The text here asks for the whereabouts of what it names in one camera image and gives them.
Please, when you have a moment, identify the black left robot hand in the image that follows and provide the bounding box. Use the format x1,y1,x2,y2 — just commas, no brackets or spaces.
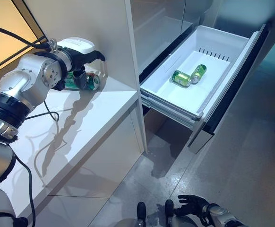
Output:
57,36,106,90

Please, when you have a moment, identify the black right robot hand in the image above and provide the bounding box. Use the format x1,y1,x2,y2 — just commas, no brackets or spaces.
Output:
173,194,211,218

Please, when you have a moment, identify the green soda can orange stripe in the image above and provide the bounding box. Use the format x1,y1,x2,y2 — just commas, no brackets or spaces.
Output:
63,71,101,92

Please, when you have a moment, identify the fridge drawer white bin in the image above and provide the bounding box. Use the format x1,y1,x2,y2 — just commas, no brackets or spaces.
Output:
139,23,270,155

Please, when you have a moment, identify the stainless steel fridge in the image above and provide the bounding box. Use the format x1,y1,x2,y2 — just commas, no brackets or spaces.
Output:
129,0,275,156

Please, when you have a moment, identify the silver right robot leg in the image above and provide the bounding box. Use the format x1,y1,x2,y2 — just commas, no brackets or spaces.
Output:
168,215,199,227

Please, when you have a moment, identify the black right robot foot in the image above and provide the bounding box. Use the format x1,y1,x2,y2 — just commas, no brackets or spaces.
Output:
165,199,175,219

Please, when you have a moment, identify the black robot foot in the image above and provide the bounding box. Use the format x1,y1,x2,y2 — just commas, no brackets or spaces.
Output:
165,199,175,219
137,201,147,222

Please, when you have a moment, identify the tall white side panel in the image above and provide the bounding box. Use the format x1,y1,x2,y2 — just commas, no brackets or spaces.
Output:
124,0,149,154

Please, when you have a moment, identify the black left robot foot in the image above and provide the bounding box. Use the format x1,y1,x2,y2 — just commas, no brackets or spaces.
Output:
137,201,147,222

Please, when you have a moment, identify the white counter cabinet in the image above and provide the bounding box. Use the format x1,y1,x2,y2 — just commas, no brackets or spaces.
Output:
0,63,146,227

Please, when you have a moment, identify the black framed glass window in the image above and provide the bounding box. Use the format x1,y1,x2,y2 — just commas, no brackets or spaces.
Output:
0,0,49,74

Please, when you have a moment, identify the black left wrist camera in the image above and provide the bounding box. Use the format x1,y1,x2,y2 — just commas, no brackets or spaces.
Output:
52,79,66,92

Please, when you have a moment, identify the thin black left camera cable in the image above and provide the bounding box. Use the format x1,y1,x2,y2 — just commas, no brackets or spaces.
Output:
24,100,60,123

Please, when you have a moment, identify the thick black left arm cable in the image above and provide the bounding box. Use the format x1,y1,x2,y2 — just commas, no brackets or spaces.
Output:
0,25,52,227

